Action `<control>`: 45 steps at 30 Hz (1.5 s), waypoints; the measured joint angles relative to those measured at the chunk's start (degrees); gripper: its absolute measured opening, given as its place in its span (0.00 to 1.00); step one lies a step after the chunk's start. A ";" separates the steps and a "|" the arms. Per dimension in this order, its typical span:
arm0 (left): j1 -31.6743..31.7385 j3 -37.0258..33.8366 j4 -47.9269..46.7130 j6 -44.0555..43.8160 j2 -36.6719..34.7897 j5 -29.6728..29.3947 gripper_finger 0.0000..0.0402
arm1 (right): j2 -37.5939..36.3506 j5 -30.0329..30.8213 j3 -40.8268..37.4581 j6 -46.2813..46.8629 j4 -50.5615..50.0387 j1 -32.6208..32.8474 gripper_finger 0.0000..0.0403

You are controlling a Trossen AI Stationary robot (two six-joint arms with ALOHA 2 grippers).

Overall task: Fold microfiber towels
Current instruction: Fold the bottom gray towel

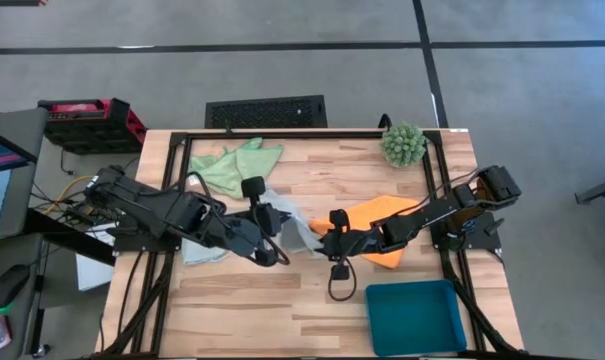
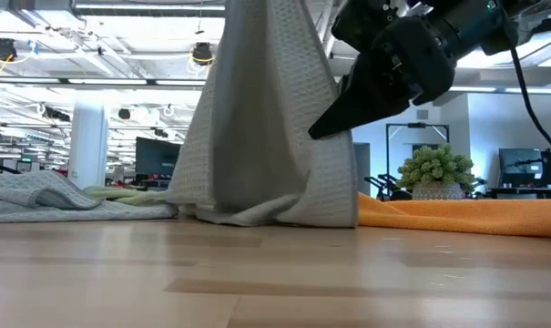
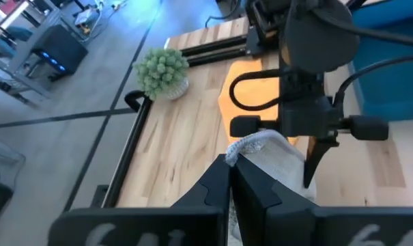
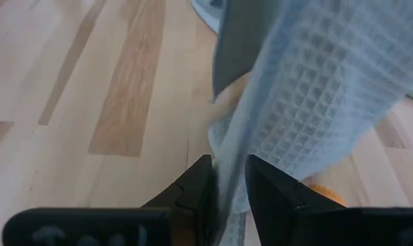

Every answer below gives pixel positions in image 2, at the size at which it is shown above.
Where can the black background robot arm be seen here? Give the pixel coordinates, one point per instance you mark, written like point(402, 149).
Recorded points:
point(384, 187)

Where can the orange microfiber towel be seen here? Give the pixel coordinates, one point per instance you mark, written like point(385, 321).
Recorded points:
point(462, 216)

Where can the black desk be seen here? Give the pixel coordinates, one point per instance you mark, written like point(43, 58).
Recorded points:
point(521, 191)

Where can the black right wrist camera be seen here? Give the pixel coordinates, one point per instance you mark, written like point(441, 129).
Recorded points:
point(357, 23)

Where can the grey waffle towel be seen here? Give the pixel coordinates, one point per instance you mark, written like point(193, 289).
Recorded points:
point(29, 191)

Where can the black monitor lit screen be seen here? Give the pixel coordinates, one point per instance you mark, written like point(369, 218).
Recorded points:
point(516, 166)

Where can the green plant in white pot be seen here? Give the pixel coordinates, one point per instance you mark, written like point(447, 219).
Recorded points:
point(434, 168)

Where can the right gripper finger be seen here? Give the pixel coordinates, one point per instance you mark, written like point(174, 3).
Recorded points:
point(370, 95)
point(344, 83)

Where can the white waffle towel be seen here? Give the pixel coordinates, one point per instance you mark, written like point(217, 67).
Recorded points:
point(257, 136)

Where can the green exit sign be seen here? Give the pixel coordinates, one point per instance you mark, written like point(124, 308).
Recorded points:
point(26, 160)

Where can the grey door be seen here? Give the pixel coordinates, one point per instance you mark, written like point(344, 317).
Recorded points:
point(364, 168)

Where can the grey wall vent grille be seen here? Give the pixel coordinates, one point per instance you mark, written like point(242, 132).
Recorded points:
point(422, 114)

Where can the large black monitor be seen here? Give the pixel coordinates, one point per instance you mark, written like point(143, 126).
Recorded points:
point(159, 157)

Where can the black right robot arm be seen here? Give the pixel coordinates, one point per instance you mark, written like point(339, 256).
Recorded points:
point(475, 27)

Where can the black metal frame rig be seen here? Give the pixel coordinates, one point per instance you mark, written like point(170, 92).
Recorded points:
point(416, 125)

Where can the white building column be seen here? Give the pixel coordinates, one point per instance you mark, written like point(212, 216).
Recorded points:
point(88, 146)

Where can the light green towel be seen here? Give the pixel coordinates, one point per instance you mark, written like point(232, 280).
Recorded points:
point(129, 196)

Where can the long ceiling light strip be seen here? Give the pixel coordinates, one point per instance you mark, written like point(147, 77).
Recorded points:
point(106, 82)

